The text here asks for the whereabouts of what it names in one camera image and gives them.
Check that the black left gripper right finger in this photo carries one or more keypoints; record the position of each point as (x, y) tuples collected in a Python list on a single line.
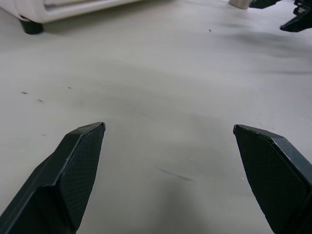
[(273, 175)]

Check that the beige cup base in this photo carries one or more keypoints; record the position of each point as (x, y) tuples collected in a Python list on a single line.
[(239, 3)]

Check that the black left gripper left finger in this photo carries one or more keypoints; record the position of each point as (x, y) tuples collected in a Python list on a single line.
[(61, 180)]

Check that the black plastic cap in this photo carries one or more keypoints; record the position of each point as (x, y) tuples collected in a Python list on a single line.
[(31, 27)]

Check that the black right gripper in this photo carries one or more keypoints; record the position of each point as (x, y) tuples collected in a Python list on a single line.
[(304, 6)]

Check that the white appliance with black foot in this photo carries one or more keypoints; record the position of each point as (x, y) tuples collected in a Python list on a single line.
[(56, 8)]

